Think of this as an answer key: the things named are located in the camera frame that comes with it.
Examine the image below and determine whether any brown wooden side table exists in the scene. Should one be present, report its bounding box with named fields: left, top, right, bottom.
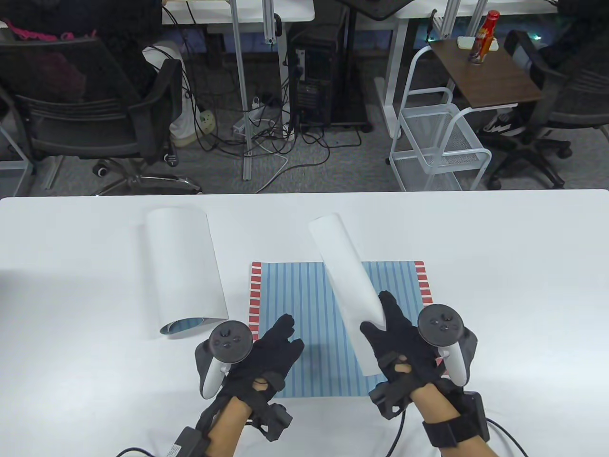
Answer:
left=431, top=37, right=547, bottom=111

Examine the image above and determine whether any white and black controller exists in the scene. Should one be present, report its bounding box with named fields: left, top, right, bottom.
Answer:
left=194, top=321, right=254, bottom=399
left=417, top=304, right=479, bottom=387

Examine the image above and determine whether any tangle of floor cables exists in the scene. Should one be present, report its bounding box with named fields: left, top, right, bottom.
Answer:
left=183, top=86, right=362, bottom=193

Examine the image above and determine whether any grey metal desk leg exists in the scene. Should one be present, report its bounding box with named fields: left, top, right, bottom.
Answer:
left=0, top=117, right=34, bottom=197

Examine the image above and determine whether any red bottle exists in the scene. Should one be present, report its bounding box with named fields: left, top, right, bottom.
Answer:
left=469, top=10, right=500, bottom=65

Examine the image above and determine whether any person's left hand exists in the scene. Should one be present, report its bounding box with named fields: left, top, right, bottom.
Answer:
left=223, top=312, right=306, bottom=406

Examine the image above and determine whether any black computer tower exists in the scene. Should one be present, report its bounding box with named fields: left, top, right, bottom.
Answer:
left=288, top=24, right=345, bottom=127

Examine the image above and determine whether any black wrist camera with strap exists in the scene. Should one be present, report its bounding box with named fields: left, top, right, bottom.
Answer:
left=422, top=391, right=491, bottom=449
left=167, top=426, right=212, bottom=457

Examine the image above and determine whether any white wire cart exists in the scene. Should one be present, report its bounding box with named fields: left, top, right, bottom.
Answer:
left=388, top=45, right=493, bottom=191

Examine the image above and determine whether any white power strip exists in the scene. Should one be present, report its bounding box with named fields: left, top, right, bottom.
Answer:
left=232, top=98, right=267, bottom=136

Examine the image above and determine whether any person's right hand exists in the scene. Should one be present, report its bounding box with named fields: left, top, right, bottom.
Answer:
left=359, top=290, right=446, bottom=392

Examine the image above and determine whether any black mesh office chair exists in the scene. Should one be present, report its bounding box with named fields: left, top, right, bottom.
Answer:
left=0, top=36, right=203, bottom=196
left=485, top=31, right=609, bottom=190

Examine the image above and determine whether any aluminium frame post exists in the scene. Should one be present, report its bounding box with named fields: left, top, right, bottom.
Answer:
left=263, top=0, right=285, bottom=44
left=231, top=0, right=255, bottom=181
left=440, top=0, right=471, bottom=40

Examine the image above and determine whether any white desk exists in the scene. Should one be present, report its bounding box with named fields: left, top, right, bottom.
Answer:
left=159, top=0, right=315, bottom=25
left=373, top=0, right=560, bottom=139

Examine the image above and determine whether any blue striped mouse pad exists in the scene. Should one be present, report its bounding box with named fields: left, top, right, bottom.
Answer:
left=247, top=260, right=445, bottom=399
left=308, top=213, right=388, bottom=378

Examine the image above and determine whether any black glove sensor module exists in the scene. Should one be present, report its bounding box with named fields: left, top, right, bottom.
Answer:
left=250, top=402, right=293, bottom=441
left=369, top=381, right=410, bottom=420

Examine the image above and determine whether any person's right forearm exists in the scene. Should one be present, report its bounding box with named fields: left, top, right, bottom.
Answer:
left=414, top=383, right=495, bottom=457

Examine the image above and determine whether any paper sheet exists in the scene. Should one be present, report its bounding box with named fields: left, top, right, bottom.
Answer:
left=145, top=206, right=230, bottom=338

